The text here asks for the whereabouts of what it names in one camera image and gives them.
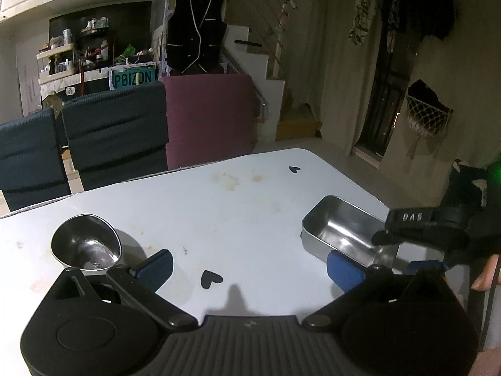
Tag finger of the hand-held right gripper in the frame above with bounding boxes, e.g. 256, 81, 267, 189
371, 207, 470, 252
406, 259, 451, 274

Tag dark blue chair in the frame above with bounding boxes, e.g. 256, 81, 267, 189
62, 81, 170, 192
0, 107, 73, 212

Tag hanging patterned garment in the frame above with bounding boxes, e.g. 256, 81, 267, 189
348, 0, 383, 47

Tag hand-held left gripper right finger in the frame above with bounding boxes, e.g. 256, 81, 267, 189
301, 251, 455, 330

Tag staircase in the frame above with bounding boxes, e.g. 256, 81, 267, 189
223, 23, 323, 142

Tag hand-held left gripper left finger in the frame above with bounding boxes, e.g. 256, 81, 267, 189
47, 248, 198, 332

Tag rectangular steel container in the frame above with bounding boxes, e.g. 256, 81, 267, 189
301, 195, 404, 273

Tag dark barred door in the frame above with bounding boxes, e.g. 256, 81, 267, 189
354, 27, 408, 162

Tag black vest with white trim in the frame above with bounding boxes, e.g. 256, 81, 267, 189
165, 0, 228, 76

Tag person's right hand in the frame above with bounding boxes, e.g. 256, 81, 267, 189
471, 254, 501, 291

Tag teal sign board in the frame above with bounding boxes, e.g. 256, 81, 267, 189
109, 68, 158, 91

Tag cluttered dark shelf unit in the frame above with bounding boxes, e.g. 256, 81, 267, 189
48, 0, 154, 95

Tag white net bag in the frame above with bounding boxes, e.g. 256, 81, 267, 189
405, 79, 455, 138

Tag maroon chair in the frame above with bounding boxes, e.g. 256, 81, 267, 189
160, 74, 262, 171

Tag small steel bowl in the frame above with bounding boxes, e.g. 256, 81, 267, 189
51, 215, 123, 275

